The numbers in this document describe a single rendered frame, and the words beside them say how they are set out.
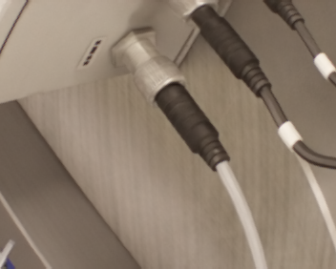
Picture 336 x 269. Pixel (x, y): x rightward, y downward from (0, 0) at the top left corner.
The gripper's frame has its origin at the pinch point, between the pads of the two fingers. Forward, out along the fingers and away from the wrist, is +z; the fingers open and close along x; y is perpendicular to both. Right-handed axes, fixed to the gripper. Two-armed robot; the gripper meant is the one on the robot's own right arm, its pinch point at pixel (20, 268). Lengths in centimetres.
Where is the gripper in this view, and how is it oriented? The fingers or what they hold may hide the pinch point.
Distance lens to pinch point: 79.6
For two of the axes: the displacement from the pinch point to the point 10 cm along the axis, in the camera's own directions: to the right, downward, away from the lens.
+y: 8.3, 4.7, -3.1
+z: 5.6, -7.2, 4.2
